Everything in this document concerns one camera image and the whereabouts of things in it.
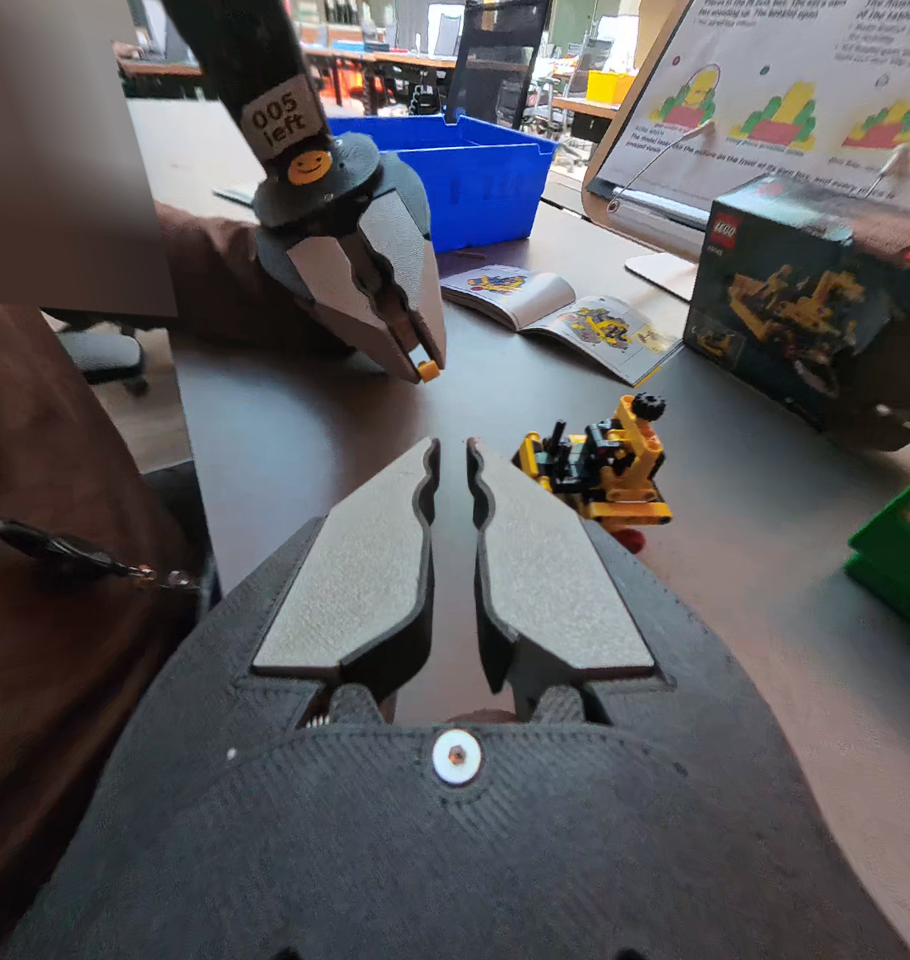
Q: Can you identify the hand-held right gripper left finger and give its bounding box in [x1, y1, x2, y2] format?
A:
[251, 437, 443, 706]

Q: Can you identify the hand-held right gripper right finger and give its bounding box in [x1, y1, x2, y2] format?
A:
[465, 437, 659, 723]

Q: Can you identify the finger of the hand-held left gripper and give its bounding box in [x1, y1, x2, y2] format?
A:
[284, 234, 420, 385]
[356, 189, 449, 370]

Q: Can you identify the person's left forearm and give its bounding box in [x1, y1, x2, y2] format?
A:
[155, 201, 359, 357]

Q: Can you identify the yellow black lego bulldozer model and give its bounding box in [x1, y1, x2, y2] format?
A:
[511, 392, 674, 535]

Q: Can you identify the lego instruction booklet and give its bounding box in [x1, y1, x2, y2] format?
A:
[440, 264, 685, 387]

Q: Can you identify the lego set box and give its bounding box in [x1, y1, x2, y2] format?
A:
[683, 174, 910, 453]

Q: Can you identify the blue plastic bin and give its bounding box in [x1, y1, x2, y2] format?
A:
[326, 114, 560, 255]

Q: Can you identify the black mesh panel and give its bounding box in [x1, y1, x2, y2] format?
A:
[443, 0, 552, 132]

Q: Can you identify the black office chair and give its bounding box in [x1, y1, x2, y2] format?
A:
[56, 321, 153, 396]

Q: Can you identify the yellow plastic bin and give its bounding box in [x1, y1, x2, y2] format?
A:
[586, 69, 638, 105]

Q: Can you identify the green plastic bin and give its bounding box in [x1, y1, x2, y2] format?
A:
[845, 465, 910, 639]

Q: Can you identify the printed instruction board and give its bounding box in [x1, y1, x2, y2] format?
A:
[581, 0, 910, 303]

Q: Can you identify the black lanyard with metal clip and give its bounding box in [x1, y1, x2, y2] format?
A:
[0, 508, 201, 592]

